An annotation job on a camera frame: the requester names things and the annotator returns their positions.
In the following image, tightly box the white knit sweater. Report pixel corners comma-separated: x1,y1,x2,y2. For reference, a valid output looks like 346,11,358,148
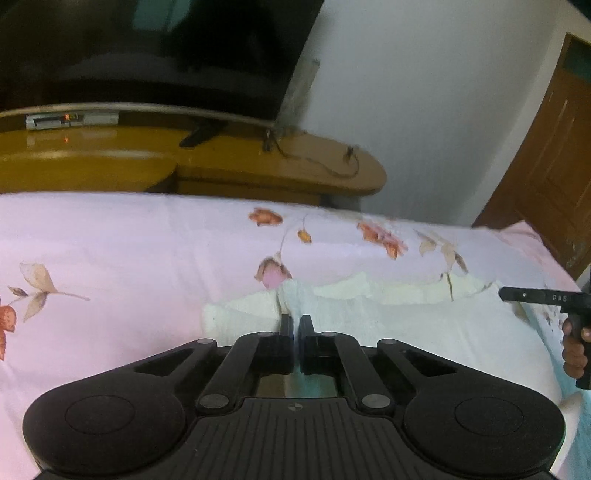
202,271,561,407

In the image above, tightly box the silver set-top box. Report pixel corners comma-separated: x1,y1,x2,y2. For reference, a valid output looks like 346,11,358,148
25,112,119,131

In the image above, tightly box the brown wooden door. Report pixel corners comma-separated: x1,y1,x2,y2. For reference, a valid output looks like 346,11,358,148
471,32,591,280

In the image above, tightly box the wooden television cabinet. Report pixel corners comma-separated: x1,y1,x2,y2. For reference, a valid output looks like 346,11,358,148
0,121,387,207

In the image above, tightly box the black power cable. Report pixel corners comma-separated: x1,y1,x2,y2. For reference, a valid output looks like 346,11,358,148
263,130,366,179

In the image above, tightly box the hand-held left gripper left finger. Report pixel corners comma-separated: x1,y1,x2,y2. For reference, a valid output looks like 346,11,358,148
115,314,295,418

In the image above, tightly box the pink floral bedsheet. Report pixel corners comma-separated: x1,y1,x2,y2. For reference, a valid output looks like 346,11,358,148
0,191,591,480

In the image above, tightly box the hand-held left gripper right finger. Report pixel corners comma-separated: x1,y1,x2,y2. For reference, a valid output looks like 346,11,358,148
299,315,462,412

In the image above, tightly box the black flat television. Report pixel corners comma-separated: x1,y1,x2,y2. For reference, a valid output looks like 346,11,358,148
0,0,325,148

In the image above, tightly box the person's right hand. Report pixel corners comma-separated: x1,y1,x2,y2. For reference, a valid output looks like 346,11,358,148
561,318,591,380

